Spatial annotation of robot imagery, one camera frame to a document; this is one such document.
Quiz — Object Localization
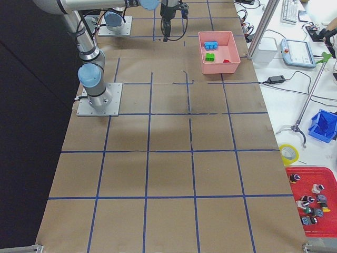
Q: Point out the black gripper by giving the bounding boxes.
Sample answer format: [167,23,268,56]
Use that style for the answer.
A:
[160,0,189,42]

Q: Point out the blue toy block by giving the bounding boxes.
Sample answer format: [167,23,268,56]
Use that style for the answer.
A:
[204,41,219,51]

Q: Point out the green toy block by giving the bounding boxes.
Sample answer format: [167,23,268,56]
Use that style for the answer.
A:
[205,53,215,62]

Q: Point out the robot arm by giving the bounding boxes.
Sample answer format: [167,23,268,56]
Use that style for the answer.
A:
[104,11,126,31]
[34,1,189,110]

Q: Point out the pink plastic box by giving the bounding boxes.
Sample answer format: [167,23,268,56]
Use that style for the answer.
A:
[199,31,241,74]

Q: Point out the white grey box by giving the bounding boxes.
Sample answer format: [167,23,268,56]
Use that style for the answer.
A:
[253,37,277,63]

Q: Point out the black power adapter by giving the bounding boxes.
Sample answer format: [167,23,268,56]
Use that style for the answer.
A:
[266,75,286,84]

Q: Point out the white keyboard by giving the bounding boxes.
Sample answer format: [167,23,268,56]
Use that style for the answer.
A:
[280,0,299,25]

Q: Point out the teach pendant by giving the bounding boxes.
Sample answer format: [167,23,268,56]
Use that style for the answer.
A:
[280,38,316,69]

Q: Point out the brown paper table cover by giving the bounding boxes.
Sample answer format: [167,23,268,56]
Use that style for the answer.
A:
[36,1,306,252]

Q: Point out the reach grabber tool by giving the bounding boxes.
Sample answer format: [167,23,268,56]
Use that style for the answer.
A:
[275,52,332,148]

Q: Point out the yellow tape roll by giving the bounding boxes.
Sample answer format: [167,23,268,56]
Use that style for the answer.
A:
[280,144,299,166]

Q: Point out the blue storage bin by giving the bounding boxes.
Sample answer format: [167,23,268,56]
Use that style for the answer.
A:
[308,109,336,143]

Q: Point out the red plastic tray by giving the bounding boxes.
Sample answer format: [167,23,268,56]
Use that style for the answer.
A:
[286,167,336,238]

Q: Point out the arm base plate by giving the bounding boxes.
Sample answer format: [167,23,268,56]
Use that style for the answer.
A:
[76,82,123,116]
[98,16,133,37]

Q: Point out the aluminium frame post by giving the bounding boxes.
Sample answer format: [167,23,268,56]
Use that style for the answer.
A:
[247,0,279,60]

